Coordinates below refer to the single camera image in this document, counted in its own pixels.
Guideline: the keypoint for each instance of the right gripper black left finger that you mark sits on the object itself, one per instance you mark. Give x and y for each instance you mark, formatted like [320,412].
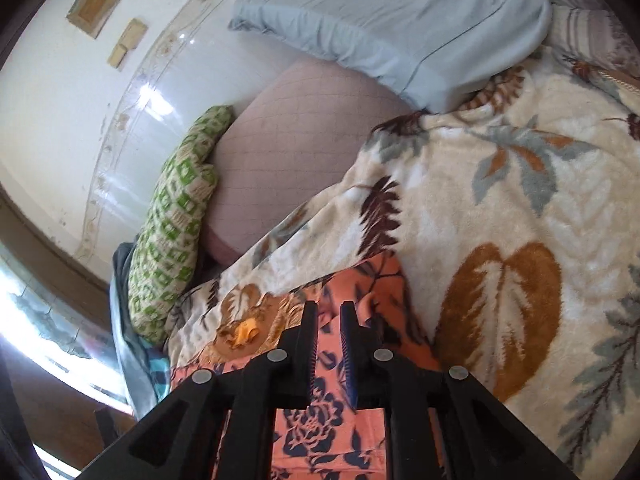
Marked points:
[219,426]

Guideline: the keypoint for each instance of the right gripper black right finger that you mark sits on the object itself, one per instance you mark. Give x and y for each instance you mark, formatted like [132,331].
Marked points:
[438,425]

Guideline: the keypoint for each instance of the orange floral garment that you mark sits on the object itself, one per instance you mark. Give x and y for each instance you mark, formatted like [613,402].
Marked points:
[329,439]

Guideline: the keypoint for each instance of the teal striped cloth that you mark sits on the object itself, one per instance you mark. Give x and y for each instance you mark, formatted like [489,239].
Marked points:
[159,370]

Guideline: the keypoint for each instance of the blue grey towel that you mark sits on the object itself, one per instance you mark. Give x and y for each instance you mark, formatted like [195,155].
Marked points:
[127,342]

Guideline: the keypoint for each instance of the green white patterned pillow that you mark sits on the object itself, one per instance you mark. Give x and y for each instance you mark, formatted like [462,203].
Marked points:
[164,260]

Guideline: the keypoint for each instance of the stained glass door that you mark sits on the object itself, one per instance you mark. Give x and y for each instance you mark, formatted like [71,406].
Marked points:
[57,344]

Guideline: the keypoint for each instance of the cream leaf-pattern blanket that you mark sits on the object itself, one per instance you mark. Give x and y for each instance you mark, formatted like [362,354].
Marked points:
[516,222]

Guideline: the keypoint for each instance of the pink quilted mattress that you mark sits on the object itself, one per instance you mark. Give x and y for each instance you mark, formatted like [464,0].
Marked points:
[298,137]

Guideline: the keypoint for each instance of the light blue pillow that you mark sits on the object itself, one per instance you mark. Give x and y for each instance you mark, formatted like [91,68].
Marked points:
[433,54]

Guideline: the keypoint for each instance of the striped floral pillow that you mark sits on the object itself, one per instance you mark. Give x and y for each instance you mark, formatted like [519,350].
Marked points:
[589,30]

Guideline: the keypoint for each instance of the beige wall switch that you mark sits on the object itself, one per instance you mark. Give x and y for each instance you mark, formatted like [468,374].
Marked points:
[128,41]

